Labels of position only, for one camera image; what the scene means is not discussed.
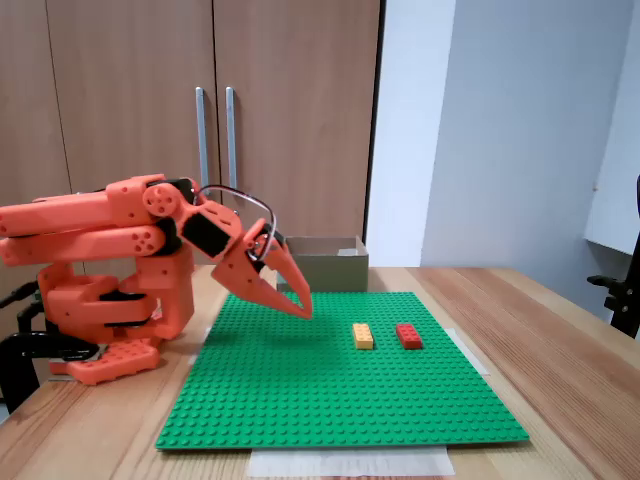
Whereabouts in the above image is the silver cabinet door handle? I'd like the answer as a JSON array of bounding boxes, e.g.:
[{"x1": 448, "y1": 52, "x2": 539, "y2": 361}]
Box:
[
  {"x1": 195, "y1": 86, "x2": 211, "y2": 189},
  {"x1": 225, "y1": 86, "x2": 239, "y2": 190}
]

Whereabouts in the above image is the black cable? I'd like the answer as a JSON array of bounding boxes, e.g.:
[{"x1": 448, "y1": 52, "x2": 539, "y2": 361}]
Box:
[
  {"x1": 16, "y1": 299, "x2": 49, "y2": 335},
  {"x1": 0, "y1": 281, "x2": 41, "y2": 309}
]

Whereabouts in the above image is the black stand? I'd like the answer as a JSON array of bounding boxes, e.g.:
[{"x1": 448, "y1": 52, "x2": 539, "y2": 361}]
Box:
[{"x1": 587, "y1": 173, "x2": 640, "y2": 341}]

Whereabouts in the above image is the green lego baseplate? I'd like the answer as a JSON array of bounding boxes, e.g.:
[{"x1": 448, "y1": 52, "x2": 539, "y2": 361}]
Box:
[{"x1": 154, "y1": 291, "x2": 530, "y2": 452}]

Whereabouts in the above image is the red lego block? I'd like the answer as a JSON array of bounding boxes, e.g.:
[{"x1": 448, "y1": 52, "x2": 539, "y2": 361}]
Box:
[{"x1": 395, "y1": 323, "x2": 424, "y2": 350}]

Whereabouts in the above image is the yellow lego block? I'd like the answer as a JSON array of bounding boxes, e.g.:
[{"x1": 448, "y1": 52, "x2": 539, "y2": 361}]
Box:
[{"x1": 351, "y1": 322, "x2": 377, "y2": 351}]

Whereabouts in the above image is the brown wooden cabinet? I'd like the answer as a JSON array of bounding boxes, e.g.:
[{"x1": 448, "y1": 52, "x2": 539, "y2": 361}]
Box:
[{"x1": 0, "y1": 0, "x2": 387, "y2": 267}]

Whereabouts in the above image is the translucent masking tape strip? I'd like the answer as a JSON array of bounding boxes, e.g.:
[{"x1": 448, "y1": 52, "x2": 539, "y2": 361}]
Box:
[
  {"x1": 188, "y1": 327, "x2": 214, "y2": 366},
  {"x1": 447, "y1": 327, "x2": 490, "y2": 376},
  {"x1": 248, "y1": 446, "x2": 456, "y2": 479}
]

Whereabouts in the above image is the open cardboard box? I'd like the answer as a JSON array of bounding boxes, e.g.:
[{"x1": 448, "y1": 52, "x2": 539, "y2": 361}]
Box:
[{"x1": 276, "y1": 235, "x2": 370, "y2": 293}]

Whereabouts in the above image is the black table clamp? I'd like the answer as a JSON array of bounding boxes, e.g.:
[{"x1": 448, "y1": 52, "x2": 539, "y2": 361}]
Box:
[{"x1": 0, "y1": 329, "x2": 101, "y2": 416}]

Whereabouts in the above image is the thin servo cable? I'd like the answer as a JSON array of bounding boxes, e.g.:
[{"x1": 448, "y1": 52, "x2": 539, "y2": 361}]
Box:
[{"x1": 192, "y1": 184, "x2": 278, "y2": 264}]

